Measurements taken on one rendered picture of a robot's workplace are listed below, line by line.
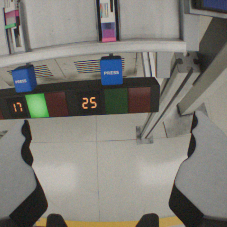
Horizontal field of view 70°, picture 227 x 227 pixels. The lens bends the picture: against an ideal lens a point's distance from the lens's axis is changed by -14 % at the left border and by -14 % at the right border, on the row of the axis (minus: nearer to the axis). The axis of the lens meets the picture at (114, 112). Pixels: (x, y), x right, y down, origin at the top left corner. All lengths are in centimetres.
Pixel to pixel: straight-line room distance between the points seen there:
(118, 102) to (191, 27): 13
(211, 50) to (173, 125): 69
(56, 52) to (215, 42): 20
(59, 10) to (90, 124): 76
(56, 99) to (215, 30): 23
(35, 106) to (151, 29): 18
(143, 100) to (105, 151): 66
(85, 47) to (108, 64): 3
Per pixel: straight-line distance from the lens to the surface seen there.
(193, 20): 21
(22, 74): 23
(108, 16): 19
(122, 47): 19
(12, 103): 28
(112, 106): 24
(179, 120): 94
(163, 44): 19
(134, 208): 91
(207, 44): 29
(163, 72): 26
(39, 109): 27
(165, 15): 22
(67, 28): 22
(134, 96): 24
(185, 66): 30
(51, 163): 95
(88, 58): 78
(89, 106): 25
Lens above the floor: 88
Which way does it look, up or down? 73 degrees down
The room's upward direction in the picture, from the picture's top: 9 degrees counter-clockwise
